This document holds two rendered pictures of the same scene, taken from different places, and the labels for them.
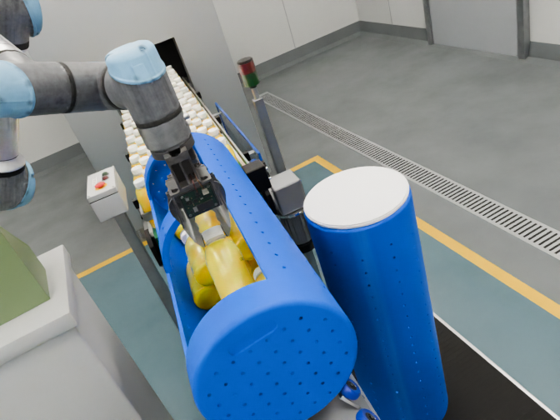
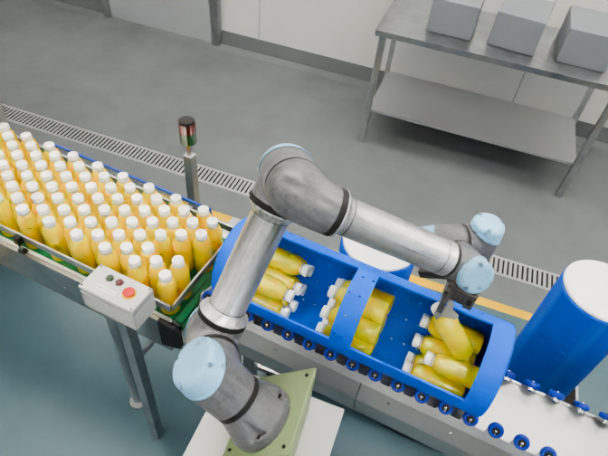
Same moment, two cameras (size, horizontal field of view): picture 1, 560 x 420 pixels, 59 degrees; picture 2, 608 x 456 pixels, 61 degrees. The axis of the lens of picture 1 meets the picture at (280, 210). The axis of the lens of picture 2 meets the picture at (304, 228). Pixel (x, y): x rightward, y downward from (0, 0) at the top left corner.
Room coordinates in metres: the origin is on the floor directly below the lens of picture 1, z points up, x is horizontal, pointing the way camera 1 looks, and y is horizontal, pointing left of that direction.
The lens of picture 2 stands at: (0.68, 1.08, 2.40)
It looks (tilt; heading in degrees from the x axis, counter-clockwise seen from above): 46 degrees down; 300
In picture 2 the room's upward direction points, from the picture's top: 7 degrees clockwise
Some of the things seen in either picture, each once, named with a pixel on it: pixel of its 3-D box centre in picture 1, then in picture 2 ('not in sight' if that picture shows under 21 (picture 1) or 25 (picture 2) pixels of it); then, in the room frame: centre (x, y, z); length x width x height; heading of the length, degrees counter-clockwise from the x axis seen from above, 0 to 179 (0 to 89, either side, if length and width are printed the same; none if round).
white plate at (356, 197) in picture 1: (354, 195); (380, 242); (1.09, -0.20, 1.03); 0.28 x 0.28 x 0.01
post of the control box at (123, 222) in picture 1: (170, 303); (143, 382); (1.61, 0.55, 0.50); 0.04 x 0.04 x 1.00; 9
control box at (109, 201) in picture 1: (107, 192); (118, 297); (1.61, 0.55, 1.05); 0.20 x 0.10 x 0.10; 9
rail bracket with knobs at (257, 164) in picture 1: (256, 178); not in sight; (1.53, 0.04, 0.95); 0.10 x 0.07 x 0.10; 99
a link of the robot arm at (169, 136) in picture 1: (167, 130); not in sight; (0.75, 0.12, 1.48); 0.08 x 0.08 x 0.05
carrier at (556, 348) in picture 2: not in sight; (550, 356); (0.35, -0.50, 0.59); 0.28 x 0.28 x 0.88
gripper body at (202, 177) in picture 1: (186, 175); (463, 281); (0.74, 0.13, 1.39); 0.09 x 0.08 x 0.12; 9
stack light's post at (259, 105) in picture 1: (294, 211); (198, 247); (1.89, -0.06, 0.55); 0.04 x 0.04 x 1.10; 9
